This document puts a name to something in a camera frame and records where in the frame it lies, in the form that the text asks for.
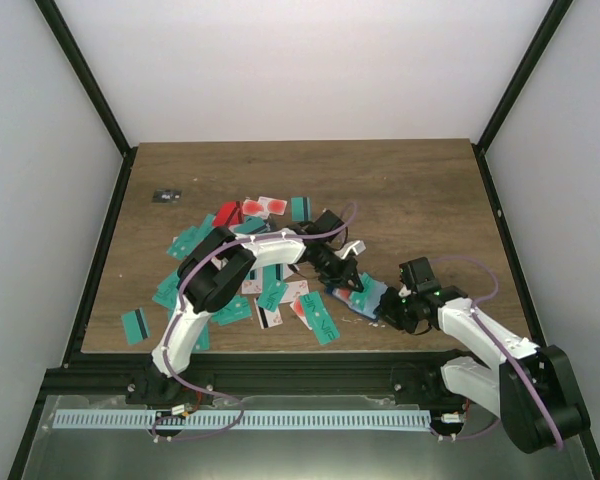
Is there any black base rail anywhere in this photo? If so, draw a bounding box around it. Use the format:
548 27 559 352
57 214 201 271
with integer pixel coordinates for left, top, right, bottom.
41 349 465 406

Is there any teal card black stripe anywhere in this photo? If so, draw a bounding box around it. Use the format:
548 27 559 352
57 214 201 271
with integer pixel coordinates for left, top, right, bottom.
121 308 150 345
291 196 312 222

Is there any light blue slotted strip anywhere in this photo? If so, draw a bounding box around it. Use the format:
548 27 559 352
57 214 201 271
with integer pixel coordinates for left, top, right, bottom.
52 409 431 432

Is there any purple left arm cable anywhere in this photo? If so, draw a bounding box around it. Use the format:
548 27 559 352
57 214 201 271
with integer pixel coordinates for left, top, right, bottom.
162 201 359 376

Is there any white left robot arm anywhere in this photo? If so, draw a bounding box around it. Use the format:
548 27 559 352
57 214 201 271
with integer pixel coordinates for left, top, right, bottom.
148 210 366 404

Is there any white red blotch card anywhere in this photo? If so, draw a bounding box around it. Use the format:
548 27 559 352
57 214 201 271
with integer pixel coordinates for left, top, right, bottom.
242 197 287 219

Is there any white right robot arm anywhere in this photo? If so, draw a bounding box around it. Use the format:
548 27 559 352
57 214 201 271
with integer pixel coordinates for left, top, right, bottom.
374 257 591 453

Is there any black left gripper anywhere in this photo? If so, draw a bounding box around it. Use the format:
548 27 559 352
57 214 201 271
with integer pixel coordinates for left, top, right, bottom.
311 244 363 292

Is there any black frame post right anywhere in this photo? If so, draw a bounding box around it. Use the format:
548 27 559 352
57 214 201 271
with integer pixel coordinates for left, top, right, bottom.
476 0 573 152

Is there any blue card holder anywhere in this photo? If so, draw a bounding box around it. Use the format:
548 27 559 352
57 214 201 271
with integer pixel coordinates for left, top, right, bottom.
325 279 387 323

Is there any black frame post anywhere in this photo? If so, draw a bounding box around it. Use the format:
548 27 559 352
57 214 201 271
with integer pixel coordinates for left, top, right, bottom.
476 0 573 152
33 0 132 152

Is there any black frame post left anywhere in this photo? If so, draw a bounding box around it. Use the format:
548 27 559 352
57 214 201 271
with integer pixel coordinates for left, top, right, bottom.
33 0 132 152

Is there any red black striped card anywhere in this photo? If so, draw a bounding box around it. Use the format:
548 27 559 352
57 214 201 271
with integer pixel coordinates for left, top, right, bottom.
212 201 244 227

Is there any teal VIP card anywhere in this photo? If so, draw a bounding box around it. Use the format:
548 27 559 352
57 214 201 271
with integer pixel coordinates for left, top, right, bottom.
349 272 376 310
212 296 252 326
300 292 340 345

